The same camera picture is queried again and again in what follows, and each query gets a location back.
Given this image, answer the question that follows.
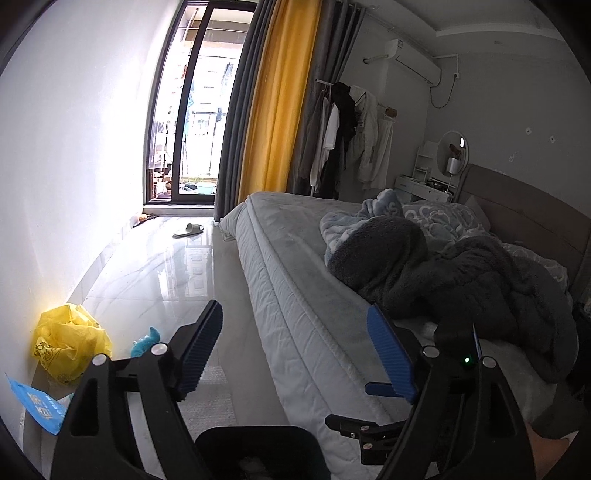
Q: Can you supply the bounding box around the yellow curtain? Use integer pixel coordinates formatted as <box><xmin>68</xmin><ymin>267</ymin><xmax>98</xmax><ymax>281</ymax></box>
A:
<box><xmin>238</xmin><ymin>0</ymin><xmax>324</xmax><ymax>199</ymax></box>

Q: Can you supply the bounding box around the brown bed headboard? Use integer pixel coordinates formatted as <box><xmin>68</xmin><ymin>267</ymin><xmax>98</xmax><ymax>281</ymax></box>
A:
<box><xmin>455</xmin><ymin>162</ymin><xmax>591</xmax><ymax>305</ymax></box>

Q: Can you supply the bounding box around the yellow plastic bag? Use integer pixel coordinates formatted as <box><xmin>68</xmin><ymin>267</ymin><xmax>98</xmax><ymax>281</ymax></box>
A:
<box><xmin>31</xmin><ymin>302</ymin><xmax>114</xmax><ymax>384</ymax></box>

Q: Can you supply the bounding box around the white hanging jacket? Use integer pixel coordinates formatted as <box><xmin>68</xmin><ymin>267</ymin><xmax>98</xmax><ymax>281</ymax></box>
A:
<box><xmin>348</xmin><ymin>85</ymin><xmax>393</xmax><ymax>190</ymax></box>

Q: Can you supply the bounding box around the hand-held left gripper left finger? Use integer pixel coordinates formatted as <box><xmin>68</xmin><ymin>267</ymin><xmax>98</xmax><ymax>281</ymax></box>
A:
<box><xmin>50</xmin><ymin>299</ymin><xmax>225</xmax><ymax>480</ymax></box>

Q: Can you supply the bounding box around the dark grey fleece blanket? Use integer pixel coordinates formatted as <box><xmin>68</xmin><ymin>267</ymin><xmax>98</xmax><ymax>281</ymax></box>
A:
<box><xmin>325</xmin><ymin>215</ymin><xmax>580</xmax><ymax>384</ymax></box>

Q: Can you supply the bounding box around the grey bed mattress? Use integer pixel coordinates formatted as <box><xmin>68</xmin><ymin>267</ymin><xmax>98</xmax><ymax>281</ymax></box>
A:
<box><xmin>219</xmin><ymin>191</ymin><xmax>573</xmax><ymax>462</ymax></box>

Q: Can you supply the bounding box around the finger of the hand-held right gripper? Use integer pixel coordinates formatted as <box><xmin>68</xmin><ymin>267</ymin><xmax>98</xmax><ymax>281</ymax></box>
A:
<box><xmin>364</xmin><ymin>379</ymin><xmax>409</xmax><ymax>398</ymax></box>
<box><xmin>324</xmin><ymin>412</ymin><xmax>411</xmax><ymax>467</ymax></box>

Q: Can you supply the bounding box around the black hanging garment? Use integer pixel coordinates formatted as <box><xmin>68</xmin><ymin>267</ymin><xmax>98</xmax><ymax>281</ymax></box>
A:
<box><xmin>318</xmin><ymin>82</ymin><xmax>358</xmax><ymax>199</ymax></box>

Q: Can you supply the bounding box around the flat bubble wrap sheet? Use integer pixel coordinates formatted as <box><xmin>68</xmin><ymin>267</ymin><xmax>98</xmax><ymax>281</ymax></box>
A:
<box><xmin>182</xmin><ymin>364</ymin><xmax>241</xmax><ymax>428</ymax></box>

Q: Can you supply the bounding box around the white air conditioner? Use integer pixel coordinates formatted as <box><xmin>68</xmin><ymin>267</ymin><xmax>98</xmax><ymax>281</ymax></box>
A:
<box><xmin>362</xmin><ymin>39</ymin><xmax>441</xmax><ymax>86</ymax></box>

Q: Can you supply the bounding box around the light blue printed blanket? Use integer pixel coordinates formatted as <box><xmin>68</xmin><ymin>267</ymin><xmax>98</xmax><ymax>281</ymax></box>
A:
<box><xmin>320</xmin><ymin>188</ymin><xmax>407</xmax><ymax>266</ymax></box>

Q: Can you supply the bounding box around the blue packet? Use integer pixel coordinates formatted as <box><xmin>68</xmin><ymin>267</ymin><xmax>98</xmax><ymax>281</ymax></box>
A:
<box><xmin>6</xmin><ymin>376</ymin><xmax>72</xmax><ymax>437</ymax></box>

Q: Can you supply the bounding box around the round mirror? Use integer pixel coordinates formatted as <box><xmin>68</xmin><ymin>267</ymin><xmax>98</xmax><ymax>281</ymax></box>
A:
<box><xmin>436</xmin><ymin>130</ymin><xmax>469</xmax><ymax>178</ymax></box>

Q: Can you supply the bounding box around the black trash bin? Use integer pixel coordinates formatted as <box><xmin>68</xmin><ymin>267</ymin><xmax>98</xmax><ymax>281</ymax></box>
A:
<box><xmin>194</xmin><ymin>425</ymin><xmax>331</xmax><ymax>480</ymax></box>

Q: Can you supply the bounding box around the grey hanging coat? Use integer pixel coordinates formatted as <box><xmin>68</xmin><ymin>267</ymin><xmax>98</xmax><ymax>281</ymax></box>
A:
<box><xmin>288</xmin><ymin>88</ymin><xmax>333</xmax><ymax>195</ymax></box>

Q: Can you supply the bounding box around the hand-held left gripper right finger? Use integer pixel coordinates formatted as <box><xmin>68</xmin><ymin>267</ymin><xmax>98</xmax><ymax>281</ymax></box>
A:
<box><xmin>367</xmin><ymin>304</ymin><xmax>539</xmax><ymax>480</ymax></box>

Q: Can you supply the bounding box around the teal toy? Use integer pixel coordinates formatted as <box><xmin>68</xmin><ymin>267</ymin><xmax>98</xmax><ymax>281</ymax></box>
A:
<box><xmin>130</xmin><ymin>325</ymin><xmax>162</xmax><ymax>358</ymax></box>

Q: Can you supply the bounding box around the grey curtain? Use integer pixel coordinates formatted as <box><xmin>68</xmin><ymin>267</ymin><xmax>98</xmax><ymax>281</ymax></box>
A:
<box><xmin>213</xmin><ymin>0</ymin><xmax>365</xmax><ymax>222</ymax></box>

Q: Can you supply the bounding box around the white hanging shirt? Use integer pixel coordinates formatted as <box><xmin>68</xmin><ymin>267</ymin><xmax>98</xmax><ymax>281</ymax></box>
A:
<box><xmin>309</xmin><ymin>104</ymin><xmax>340</xmax><ymax>185</ymax></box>

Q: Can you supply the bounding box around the sliding glass door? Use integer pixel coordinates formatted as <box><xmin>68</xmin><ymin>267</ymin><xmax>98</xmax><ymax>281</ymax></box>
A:
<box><xmin>141</xmin><ymin>0</ymin><xmax>262</xmax><ymax>208</ymax></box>

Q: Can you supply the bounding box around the patterned grey pillow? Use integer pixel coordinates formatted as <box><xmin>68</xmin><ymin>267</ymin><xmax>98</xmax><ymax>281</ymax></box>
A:
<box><xmin>402</xmin><ymin>200</ymin><xmax>492</xmax><ymax>241</ymax></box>

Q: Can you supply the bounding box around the white vanity table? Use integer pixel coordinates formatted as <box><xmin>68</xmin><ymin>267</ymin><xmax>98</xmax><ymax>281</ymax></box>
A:
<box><xmin>394</xmin><ymin>141</ymin><xmax>455</xmax><ymax>204</ymax></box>

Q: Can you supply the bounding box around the person's right forearm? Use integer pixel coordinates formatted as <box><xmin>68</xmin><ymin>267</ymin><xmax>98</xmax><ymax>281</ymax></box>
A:
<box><xmin>526</xmin><ymin>425</ymin><xmax>585</xmax><ymax>480</ymax></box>

